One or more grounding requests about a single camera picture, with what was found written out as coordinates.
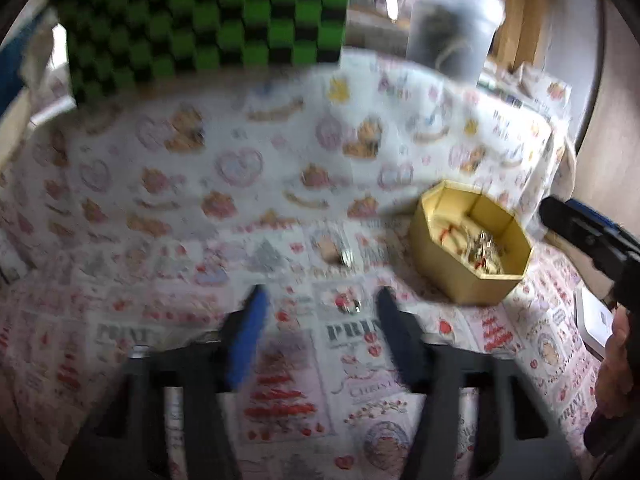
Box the small silver earring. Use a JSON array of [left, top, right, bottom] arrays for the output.
[[338, 248, 355, 268]]

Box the silver chain jewelry pile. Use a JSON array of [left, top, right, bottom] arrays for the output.
[[463, 230, 503, 275]]

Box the red cord bracelet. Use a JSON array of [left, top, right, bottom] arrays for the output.
[[434, 221, 464, 252]]

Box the gold octagonal jewelry box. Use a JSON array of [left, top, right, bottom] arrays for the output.
[[409, 181, 533, 307]]

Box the person's right hand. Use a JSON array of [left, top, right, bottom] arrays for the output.
[[594, 304, 639, 419]]

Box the christmas print cloth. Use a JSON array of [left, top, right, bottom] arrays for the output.
[[1, 223, 598, 479]]

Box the baby bear print cloth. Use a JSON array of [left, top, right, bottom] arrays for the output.
[[1, 50, 576, 276]]

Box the clear plastic tub with lid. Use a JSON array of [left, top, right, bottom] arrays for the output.
[[406, 0, 506, 86]]

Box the green black checkered box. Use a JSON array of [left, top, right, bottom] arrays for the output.
[[51, 0, 348, 105]]

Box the striped Paris tote bag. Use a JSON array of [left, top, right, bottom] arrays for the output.
[[1, 9, 58, 165]]

